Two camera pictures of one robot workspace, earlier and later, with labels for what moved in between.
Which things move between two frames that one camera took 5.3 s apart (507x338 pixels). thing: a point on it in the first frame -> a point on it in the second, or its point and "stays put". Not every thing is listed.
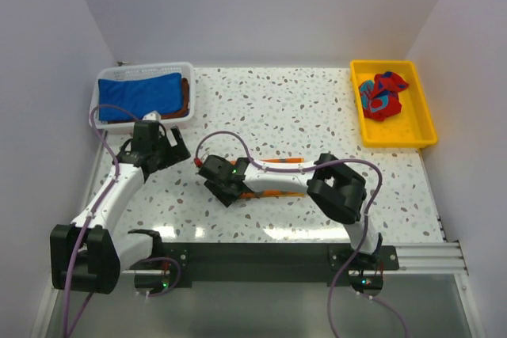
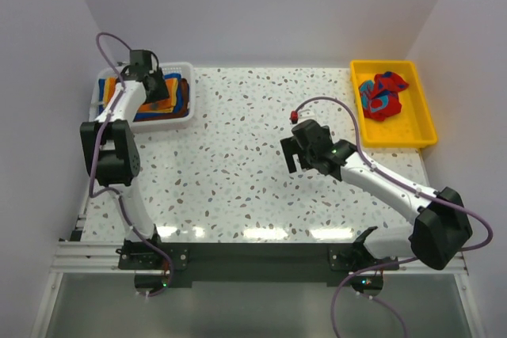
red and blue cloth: [379, 96] stays put
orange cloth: [272, 193] -> [161, 106]
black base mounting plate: [270, 264] stays put
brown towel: [183, 112] stays put
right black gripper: [226, 198] -> [291, 147]
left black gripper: [176, 153] -> [162, 93]
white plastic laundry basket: [186, 69] stays put
